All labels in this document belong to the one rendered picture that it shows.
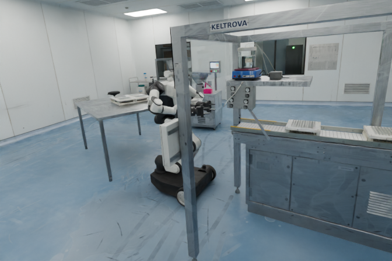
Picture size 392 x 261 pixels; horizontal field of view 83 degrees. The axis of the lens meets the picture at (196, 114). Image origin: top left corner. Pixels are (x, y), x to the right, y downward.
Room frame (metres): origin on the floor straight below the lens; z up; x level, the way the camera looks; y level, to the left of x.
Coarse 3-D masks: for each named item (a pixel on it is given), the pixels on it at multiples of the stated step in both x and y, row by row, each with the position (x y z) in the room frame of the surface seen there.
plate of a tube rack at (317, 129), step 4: (292, 120) 1.81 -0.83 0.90; (288, 124) 1.71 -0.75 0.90; (300, 124) 1.69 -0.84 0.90; (308, 124) 1.68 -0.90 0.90; (316, 124) 1.67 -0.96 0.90; (320, 124) 1.66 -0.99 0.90; (288, 128) 1.63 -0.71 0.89; (292, 128) 1.61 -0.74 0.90; (296, 128) 1.60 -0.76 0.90; (300, 128) 1.59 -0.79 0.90; (304, 128) 1.59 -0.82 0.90; (308, 128) 1.58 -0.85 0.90; (312, 128) 1.58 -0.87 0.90; (316, 128) 1.57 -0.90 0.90; (320, 128) 1.57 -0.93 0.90; (316, 132) 1.53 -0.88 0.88; (320, 132) 1.52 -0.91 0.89
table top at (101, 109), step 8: (80, 104) 3.43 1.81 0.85; (88, 104) 3.40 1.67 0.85; (96, 104) 3.36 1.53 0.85; (104, 104) 3.32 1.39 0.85; (112, 104) 3.28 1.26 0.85; (128, 104) 3.21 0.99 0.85; (136, 104) 3.18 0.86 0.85; (144, 104) 3.14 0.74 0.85; (88, 112) 2.85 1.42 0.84; (96, 112) 2.78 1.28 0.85; (104, 112) 2.75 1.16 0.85; (112, 112) 2.72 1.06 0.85; (120, 112) 2.70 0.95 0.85; (128, 112) 2.70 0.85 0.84; (136, 112) 2.76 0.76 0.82
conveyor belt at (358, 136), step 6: (240, 126) 1.94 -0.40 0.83; (246, 126) 1.93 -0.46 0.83; (252, 126) 1.92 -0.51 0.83; (258, 126) 1.91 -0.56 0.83; (264, 126) 1.90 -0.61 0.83; (270, 126) 1.89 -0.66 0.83; (276, 126) 1.88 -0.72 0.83; (282, 126) 1.87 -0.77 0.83; (246, 132) 1.79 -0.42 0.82; (324, 132) 1.67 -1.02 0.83; (330, 132) 1.66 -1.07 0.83; (336, 132) 1.65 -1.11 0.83; (342, 132) 1.64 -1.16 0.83; (300, 138) 1.58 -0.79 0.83; (348, 138) 1.52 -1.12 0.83; (354, 138) 1.51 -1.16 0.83; (360, 138) 1.51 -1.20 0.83; (354, 144) 1.41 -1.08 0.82
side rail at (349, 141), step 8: (232, 128) 1.83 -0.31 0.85; (240, 128) 1.80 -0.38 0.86; (288, 136) 1.61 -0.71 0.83; (296, 136) 1.58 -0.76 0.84; (304, 136) 1.55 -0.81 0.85; (312, 136) 1.52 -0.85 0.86; (320, 136) 1.50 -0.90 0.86; (328, 136) 1.49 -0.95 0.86; (360, 144) 1.38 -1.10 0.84; (368, 144) 1.36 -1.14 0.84; (376, 144) 1.34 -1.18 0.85; (384, 144) 1.32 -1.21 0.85
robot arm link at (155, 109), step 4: (152, 104) 1.87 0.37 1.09; (152, 108) 1.87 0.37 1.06; (156, 108) 1.86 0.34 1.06; (160, 108) 1.86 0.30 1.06; (164, 108) 1.88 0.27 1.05; (168, 108) 1.90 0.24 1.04; (172, 108) 1.93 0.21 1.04; (152, 112) 1.88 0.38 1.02; (156, 112) 1.87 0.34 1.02; (160, 112) 1.88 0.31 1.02; (164, 112) 1.88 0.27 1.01; (168, 112) 1.90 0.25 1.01; (172, 112) 1.92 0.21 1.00
